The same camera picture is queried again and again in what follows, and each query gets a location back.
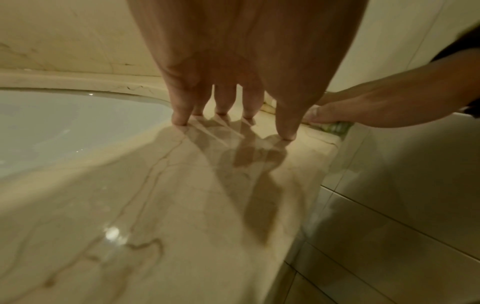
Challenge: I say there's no white green-edged cleaning cloth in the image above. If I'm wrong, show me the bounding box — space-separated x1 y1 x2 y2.
303 117 354 134

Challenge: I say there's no person's left hand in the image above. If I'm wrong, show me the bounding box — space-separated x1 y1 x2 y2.
125 0 371 142

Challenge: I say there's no white oval sink basin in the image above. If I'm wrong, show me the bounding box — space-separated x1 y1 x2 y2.
0 87 176 180

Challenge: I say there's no person's right hand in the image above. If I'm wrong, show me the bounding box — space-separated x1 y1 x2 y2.
301 49 480 129

